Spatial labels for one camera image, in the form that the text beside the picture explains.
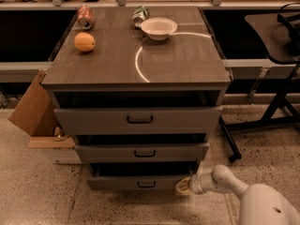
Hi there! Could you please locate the grey bottom drawer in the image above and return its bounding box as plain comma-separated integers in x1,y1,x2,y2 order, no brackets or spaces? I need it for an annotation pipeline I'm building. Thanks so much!
87,161,198,190

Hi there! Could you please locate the grey drawer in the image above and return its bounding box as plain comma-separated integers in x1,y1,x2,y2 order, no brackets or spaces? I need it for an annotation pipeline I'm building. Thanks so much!
75,142,209,163
87,161,198,190
54,107,221,135

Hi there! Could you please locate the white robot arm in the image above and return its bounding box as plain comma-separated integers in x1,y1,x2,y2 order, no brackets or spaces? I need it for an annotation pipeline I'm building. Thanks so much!
176,165,300,225

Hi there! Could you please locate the grey middle drawer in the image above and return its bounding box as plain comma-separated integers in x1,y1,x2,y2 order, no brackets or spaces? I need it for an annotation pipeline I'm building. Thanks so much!
75,142,209,163

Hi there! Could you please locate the grey top drawer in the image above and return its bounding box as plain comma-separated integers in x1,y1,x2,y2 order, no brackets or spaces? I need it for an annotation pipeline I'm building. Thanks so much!
54,107,221,135

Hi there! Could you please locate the grey drawer cabinet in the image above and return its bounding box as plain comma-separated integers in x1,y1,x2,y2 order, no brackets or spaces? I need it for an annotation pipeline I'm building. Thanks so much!
41,6,233,176

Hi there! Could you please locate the white paper bowl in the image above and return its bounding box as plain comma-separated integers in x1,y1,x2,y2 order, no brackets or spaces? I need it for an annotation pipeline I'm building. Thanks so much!
141,18,177,41

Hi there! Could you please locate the brown cardboard box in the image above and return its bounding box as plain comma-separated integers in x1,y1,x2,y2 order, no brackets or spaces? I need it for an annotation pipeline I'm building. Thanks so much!
8,70,82,164

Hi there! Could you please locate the orange fruit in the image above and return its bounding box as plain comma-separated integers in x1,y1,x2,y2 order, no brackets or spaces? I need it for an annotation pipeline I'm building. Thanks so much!
74,32,96,53

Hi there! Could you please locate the black side table stand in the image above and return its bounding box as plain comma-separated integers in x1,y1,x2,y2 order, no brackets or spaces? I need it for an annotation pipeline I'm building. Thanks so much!
218,2,300,162

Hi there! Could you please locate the red soda can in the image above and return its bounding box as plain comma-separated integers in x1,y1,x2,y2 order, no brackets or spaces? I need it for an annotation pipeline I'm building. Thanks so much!
77,6,94,30

